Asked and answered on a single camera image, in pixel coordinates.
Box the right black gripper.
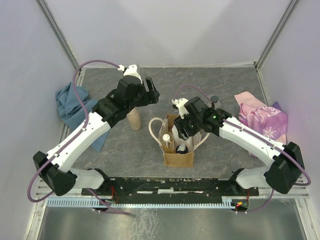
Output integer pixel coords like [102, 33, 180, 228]
[172, 112, 202, 142]

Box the beige pump lotion bottle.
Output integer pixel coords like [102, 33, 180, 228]
[126, 107, 141, 131]

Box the clear square bottle black cap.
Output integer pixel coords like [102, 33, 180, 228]
[209, 94, 222, 109]

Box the amber liquid bottle white cap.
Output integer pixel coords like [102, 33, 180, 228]
[161, 132, 175, 154]

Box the blue cloth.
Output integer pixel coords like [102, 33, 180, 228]
[54, 81, 111, 152]

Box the pink cloth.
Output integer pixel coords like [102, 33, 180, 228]
[234, 91, 288, 144]

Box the white bottle grey cap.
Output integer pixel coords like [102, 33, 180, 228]
[171, 125, 182, 147]

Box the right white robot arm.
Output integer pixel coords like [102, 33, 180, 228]
[171, 96, 305, 196]

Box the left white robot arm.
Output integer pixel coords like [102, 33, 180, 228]
[33, 64, 160, 196]

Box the burlap watermelon canvas bag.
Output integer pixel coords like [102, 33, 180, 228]
[148, 114, 209, 168]

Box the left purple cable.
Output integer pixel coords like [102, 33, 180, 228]
[26, 59, 131, 216]

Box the light blue cable duct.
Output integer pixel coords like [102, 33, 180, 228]
[46, 197, 238, 209]

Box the right aluminium corner post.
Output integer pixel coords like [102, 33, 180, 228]
[254, 0, 300, 72]

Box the aluminium corner post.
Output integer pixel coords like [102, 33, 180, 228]
[35, 0, 79, 69]
[254, 0, 300, 72]

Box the left aluminium corner post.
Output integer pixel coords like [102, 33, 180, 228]
[35, 0, 79, 69]

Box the aluminium frame rail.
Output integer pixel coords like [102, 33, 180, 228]
[34, 176, 311, 199]

